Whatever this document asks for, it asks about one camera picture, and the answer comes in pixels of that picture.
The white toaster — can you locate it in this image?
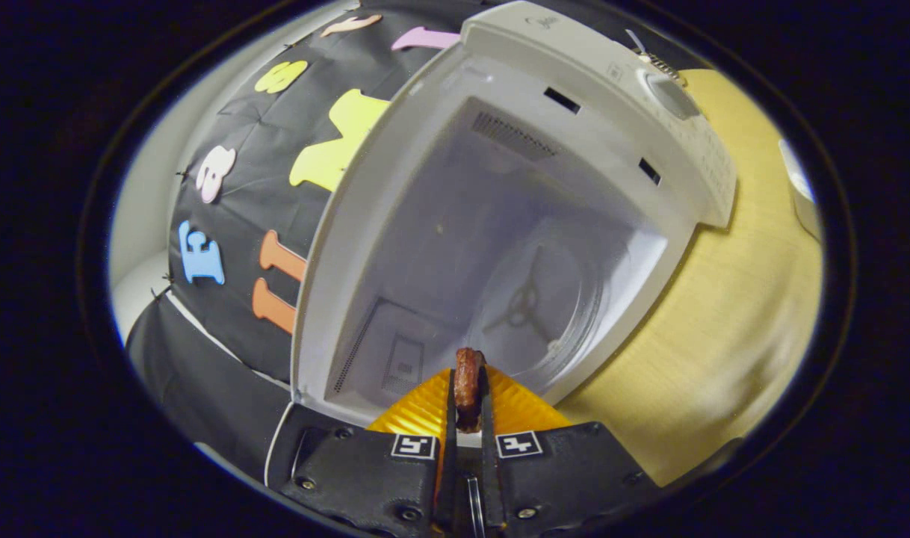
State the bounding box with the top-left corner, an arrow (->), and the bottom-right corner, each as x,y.
780,138 -> 823,241

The white microwave oven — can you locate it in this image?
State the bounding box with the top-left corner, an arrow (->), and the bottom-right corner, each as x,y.
264,0 -> 738,486

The brown meat piece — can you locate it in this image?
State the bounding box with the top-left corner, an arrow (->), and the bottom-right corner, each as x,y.
455,347 -> 488,433

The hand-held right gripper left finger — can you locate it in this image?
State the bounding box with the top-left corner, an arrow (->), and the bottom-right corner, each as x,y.
267,365 -> 465,538

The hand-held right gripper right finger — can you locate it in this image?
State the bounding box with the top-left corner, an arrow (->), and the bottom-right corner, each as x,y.
476,365 -> 661,537

